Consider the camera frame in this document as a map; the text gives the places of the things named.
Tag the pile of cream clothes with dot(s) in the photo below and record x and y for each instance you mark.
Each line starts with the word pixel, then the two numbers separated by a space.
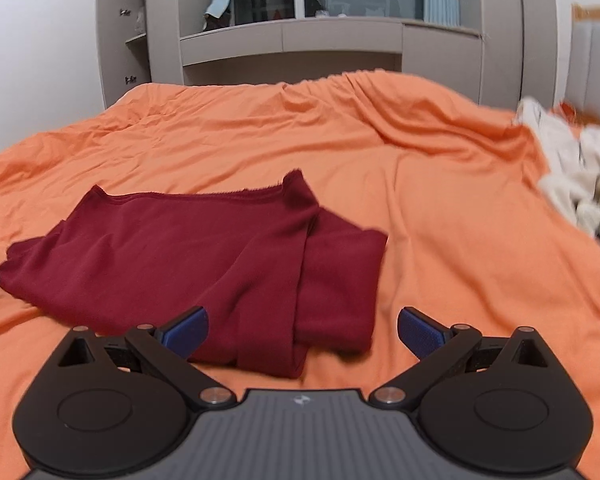
pixel 585 170

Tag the orange blanket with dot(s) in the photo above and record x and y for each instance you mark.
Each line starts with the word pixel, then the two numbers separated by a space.
pixel 430 185

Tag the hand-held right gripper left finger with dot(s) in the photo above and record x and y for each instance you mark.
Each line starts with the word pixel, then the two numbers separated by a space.
pixel 182 332

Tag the padded grey headboard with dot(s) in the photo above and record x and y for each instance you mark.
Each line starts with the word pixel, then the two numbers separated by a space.
pixel 597 65

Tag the dark red long-sleeved shirt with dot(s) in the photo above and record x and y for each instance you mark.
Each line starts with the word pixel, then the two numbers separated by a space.
pixel 190 265

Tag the white plastic bag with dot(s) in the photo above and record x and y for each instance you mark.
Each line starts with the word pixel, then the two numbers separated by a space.
pixel 139 21

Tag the grey wardrobe door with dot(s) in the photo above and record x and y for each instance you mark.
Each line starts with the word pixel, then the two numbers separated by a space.
pixel 122 35

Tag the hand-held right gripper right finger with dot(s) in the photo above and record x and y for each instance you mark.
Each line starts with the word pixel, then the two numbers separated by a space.
pixel 422 332

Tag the grey built-in wardrobe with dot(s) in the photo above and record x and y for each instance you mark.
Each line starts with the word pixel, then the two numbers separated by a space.
pixel 340 45

